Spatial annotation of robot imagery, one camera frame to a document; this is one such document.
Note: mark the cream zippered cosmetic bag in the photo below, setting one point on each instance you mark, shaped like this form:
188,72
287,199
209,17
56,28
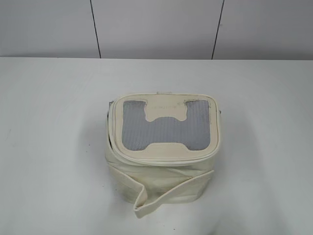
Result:
160,148

